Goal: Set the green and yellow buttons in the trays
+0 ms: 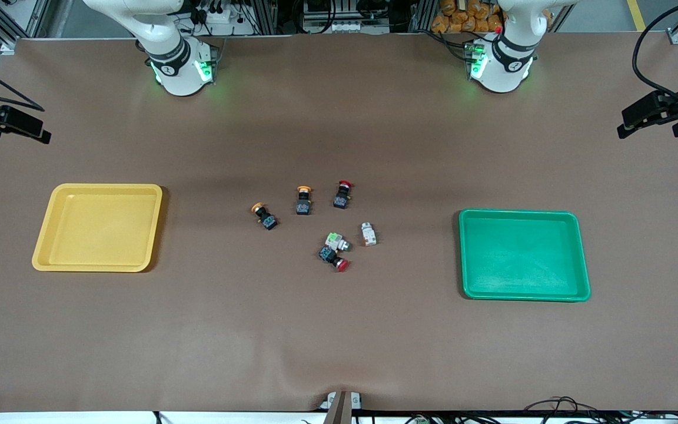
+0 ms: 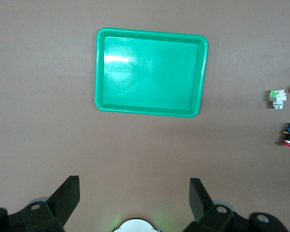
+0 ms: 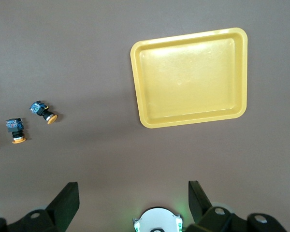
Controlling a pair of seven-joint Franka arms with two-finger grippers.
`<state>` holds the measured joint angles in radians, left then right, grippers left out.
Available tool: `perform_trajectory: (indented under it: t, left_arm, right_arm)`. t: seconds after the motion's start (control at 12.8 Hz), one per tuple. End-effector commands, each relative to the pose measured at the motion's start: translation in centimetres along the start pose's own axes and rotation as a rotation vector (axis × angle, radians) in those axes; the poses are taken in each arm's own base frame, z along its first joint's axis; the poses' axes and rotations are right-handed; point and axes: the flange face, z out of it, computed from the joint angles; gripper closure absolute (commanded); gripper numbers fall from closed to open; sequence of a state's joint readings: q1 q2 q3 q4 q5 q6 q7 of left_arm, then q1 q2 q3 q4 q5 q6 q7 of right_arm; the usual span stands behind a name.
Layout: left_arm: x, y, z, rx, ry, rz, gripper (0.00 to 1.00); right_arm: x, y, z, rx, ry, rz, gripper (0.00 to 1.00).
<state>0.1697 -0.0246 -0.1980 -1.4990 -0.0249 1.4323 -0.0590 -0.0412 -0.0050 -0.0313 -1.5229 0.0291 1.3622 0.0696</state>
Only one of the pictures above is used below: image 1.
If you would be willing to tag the green plastic tray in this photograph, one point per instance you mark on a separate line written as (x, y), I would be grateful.
(521, 256)

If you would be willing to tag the white orange block push button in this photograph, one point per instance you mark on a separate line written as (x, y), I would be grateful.
(368, 234)

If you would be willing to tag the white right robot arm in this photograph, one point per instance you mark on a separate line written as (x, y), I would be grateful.
(177, 73)

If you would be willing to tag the white power strip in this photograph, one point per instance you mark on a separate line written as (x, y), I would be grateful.
(224, 20)

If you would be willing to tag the green block push button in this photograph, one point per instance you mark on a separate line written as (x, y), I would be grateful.
(333, 239)

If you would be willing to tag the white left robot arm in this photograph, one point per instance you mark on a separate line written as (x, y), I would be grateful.
(501, 70)

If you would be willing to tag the red mushroom push button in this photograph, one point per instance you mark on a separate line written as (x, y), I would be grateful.
(342, 200)
(329, 254)

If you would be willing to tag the brown table cover mat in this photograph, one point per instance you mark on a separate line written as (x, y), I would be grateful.
(339, 341)

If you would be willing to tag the yellow plastic tray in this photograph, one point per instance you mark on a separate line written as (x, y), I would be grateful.
(100, 229)

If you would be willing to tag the yellow mushroom push button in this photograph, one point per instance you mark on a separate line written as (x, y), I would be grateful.
(303, 206)
(266, 219)

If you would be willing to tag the orange bagged goods pile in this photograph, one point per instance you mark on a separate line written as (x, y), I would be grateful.
(462, 17)

